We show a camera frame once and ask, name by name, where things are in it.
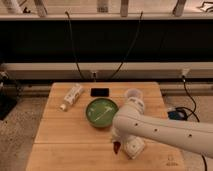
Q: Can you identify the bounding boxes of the red chili pepper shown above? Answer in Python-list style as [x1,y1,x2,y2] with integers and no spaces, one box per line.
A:
[113,141,121,154]

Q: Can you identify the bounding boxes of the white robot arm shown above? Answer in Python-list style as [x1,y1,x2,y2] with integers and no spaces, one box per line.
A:
[112,97,213,158]

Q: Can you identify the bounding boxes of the green bowl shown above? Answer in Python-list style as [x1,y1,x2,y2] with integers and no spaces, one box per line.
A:
[85,98,118,128]

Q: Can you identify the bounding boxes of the clear plastic cup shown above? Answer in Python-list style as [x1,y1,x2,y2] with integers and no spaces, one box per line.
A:
[125,88,143,99]

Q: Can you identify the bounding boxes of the black rectangular object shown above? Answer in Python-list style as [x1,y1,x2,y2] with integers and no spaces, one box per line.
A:
[90,88,109,97]

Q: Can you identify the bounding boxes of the white plastic bottle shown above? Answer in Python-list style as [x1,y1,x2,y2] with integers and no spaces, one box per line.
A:
[60,83,84,111]

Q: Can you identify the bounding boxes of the blue connector box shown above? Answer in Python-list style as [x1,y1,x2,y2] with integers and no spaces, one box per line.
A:
[168,111,185,120]

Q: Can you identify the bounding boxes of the wall power outlet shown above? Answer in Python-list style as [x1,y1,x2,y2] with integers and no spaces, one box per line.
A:
[91,70,98,82]

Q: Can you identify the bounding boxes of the right black hanging cable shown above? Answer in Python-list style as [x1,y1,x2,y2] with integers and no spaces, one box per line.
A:
[109,10,144,80]

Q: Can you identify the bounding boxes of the black hanging cable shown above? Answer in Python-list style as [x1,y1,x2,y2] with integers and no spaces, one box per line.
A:
[109,10,144,80]
[64,10,86,82]

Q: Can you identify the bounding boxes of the black floor cable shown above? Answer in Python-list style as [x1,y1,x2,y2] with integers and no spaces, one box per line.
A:
[173,76,209,171]

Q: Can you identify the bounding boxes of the left black hanging cable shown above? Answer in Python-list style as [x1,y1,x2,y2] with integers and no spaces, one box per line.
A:
[64,10,86,82]

